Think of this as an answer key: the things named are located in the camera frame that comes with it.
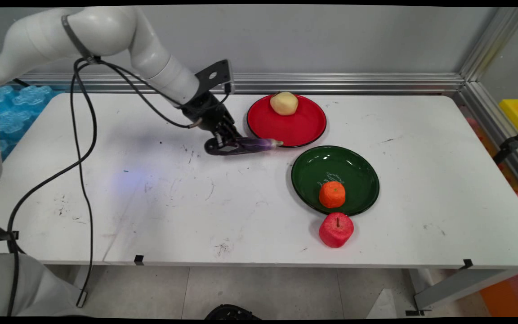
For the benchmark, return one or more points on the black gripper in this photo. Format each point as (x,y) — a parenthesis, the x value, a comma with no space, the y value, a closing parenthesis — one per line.
(207,112)

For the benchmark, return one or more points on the purple eggplant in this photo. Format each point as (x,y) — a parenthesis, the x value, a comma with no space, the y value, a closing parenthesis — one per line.
(259,144)

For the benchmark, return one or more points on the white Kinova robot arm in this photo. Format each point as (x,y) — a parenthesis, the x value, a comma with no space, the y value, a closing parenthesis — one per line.
(106,31)

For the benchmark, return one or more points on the yellow potato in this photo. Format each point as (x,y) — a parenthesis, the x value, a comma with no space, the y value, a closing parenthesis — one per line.
(284,102)

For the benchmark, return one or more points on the red plate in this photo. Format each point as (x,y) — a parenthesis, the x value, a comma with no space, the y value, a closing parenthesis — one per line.
(299,126)

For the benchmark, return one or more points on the green plate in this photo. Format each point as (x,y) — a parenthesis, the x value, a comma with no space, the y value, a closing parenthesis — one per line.
(335,166)

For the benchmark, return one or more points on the orange fruit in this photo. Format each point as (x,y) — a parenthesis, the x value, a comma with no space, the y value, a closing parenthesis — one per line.
(332,195)

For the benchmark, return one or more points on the red apple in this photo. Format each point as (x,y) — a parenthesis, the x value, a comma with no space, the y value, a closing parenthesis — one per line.
(335,231)

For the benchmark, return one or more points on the black tape mark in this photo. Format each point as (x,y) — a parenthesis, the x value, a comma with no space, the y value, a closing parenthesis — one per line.
(139,259)
(467,263)

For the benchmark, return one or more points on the black round object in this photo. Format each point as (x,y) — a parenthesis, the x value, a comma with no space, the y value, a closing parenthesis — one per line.
(232,312)

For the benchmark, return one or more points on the grey table leg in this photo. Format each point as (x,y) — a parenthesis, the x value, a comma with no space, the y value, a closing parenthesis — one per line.
(81,288)
(457,288)

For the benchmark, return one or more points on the blue foam mat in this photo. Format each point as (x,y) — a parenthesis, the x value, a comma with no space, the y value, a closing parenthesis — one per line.
(11,112)

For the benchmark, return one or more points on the orange box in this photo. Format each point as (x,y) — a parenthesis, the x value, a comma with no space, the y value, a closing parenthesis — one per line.
(511,294)

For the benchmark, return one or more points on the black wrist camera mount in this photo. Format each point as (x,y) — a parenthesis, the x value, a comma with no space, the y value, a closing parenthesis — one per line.
(214,74)

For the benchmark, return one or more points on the horizontal aluminium frame rail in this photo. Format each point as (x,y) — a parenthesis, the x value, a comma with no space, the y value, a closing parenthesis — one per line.
(331,82)

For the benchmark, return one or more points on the side aluminium frame rail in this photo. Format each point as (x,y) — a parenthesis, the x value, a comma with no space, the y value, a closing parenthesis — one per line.
(497,126)

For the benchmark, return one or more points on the upright aluminium frame post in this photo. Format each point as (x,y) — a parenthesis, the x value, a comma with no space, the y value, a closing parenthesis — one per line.
(493,40)

